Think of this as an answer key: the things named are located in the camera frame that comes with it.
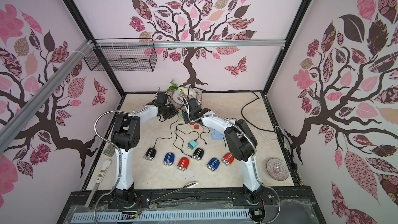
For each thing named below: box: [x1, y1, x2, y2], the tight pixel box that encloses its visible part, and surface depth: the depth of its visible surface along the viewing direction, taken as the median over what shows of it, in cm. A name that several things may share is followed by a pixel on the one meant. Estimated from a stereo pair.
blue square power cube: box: [210, 128, 224, 140], surface depth 96 cm
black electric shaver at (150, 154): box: [143, 147, 157, 161], surface depth 87 cm
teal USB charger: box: [186, 140, 198, 150], surface depth 92 cm
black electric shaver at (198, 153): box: [192, 147, 205, 161], surface depth 87 cm
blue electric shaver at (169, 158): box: [163, 152, 175, 166], surface depth 86 cm
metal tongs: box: [151, 180, 199, 203], surface depth 77 cm
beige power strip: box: [187, 121, 204, 133], surface depth 99 cm
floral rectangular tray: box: [166, 86, 203, 110], surface depth 119 cm
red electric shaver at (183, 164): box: [177, 157, 190, 172], surface depth 85 cm
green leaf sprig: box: [166, 78, 178, 92], surface depth 121 cm
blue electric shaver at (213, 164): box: [206, 157, 220, 172], surface depth 84 cm
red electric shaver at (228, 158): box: [221, 152, 235, 166], surface depth 86 cm
